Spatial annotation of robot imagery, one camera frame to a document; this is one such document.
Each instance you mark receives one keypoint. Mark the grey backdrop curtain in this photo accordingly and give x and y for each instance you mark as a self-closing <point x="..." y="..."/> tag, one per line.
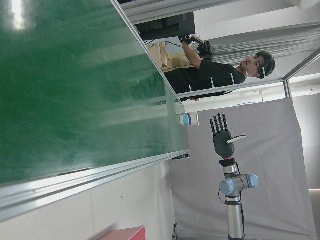
<point x="275" y="162"/>

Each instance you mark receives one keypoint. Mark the grey right robot hand, white thumb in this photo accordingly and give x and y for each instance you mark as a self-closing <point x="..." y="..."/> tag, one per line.
<point x="223" y="146"/>

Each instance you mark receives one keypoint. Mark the white paper cup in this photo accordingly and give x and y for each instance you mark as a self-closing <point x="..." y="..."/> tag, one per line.
<point x="187" y="119"/>

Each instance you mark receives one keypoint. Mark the person in dark t-shirt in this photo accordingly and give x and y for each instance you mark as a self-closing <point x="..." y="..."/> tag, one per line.
<point x="212" y="75"/>

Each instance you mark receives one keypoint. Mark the light wooden crate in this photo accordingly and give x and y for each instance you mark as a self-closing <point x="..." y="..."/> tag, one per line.
<point x="162" y="55"/>

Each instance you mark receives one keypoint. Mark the right silver UR5e robot arm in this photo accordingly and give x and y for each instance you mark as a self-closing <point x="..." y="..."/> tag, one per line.
<point x="235" y="215"/>

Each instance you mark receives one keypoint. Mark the aluminium profile frame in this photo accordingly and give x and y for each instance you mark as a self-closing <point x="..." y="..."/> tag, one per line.
<point x="250" y="85"/>

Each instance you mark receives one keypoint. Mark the green belt conveyor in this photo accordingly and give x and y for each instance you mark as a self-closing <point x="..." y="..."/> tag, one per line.
<point x="75" y="87"/>

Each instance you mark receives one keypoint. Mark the black Huawei monitor with stand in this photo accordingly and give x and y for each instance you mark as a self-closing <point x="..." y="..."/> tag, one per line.
<point x="175" y="25"/>

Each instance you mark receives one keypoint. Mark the pink plastic basket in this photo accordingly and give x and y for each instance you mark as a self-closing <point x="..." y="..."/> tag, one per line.
<point x="125" y="233"/>

